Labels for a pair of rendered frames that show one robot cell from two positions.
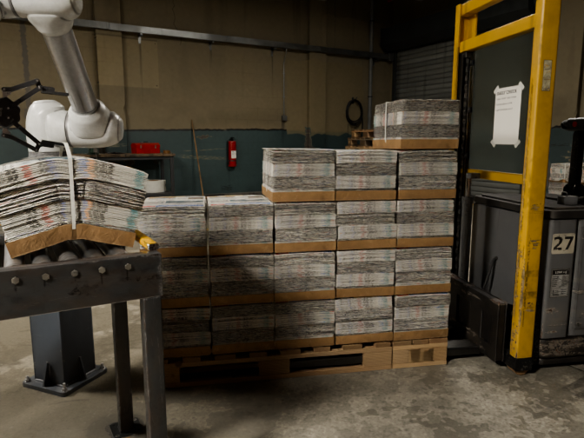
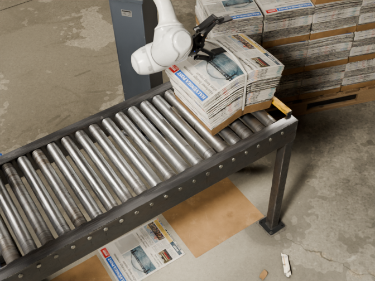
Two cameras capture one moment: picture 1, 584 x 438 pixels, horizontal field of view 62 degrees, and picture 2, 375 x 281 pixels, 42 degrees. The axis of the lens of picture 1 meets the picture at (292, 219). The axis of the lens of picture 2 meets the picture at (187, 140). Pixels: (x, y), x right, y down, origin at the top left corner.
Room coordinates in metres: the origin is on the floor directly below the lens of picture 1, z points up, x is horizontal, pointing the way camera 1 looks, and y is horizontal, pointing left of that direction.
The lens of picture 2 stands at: (-0.20, 0.89, 2.30)
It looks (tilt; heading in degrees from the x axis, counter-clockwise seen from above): 47 degrees down; 358
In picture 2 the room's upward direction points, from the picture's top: 2 degrees counter-clockwise
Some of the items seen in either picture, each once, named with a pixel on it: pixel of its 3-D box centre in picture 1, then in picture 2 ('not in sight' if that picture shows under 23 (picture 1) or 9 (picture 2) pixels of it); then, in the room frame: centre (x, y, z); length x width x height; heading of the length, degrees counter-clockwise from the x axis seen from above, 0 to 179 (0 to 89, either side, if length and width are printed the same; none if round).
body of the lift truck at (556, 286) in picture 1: (545, 270); not in sight; (2.59, -1.39, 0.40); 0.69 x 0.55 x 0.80; 10
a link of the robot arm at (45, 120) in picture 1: (49, 126); not in sight; (2.14, 1.05, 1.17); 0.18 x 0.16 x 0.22; 96
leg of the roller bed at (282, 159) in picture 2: (155, 408); (278, 185); (1.30, 0.39, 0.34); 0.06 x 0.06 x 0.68; 30
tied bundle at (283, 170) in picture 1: (295, 174); not in sight; (2.34, -0.02, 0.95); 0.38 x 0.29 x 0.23; 11
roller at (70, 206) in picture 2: not in sight; (58, 188); (1.04, 1.36, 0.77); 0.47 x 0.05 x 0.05; 30
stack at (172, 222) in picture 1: (268, 282); (292, 48); (2.31, 0.11, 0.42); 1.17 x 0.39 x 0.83; 100
